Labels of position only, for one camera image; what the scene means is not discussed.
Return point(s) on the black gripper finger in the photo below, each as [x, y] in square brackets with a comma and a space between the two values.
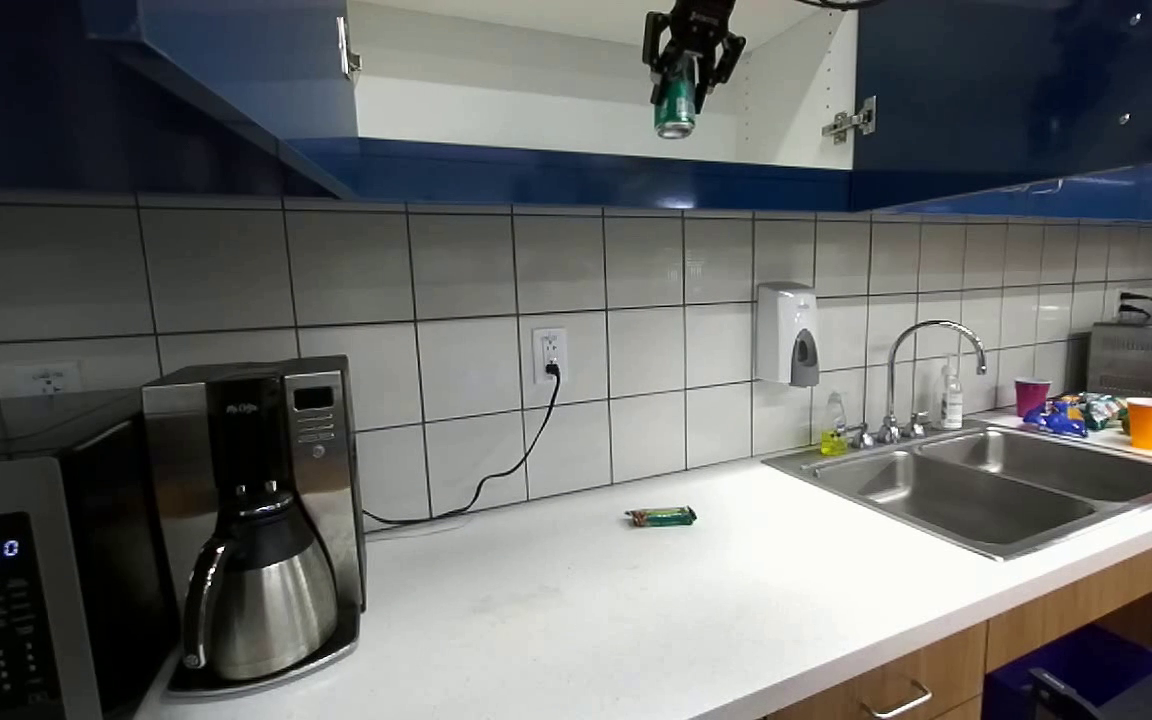
[716, 64]
[652, 52]

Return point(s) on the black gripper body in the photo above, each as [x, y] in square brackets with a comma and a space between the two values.
[699, 26]

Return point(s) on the blue upper cupboard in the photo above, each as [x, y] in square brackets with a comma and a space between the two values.
[544, 101]

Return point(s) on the white soap dispenser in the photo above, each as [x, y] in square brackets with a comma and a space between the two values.
[785, 336]

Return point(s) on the yellow soap bottle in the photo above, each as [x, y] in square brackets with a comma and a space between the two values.
[835, 436]

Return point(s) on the chrome gooseneck faucet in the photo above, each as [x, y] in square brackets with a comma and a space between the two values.
[920, 384]

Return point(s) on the purple plastic cup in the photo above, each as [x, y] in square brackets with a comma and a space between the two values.
[1030, 398]

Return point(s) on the colourful snack wrappers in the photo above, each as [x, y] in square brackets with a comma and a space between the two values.
[1077, 415]

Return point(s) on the stainless double sink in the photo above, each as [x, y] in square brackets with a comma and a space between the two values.
[998, 493]

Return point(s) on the orange plastic cup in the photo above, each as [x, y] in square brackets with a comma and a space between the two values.
[1137, 423]

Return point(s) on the steel black coffee maker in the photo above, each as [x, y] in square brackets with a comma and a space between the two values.
[255, 478]

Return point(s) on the steel coffee carafe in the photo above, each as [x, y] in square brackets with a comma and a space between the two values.
[263, 593]

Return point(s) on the blue recycling bin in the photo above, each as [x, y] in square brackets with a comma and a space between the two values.
[1098, 666]

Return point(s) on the black microwave oven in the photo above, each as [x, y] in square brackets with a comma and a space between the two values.
[86, 597]

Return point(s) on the white wall outlet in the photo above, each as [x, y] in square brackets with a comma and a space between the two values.
[549, 354]

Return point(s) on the wooden drawer with handle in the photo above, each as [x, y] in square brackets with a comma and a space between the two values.
[942, 682]

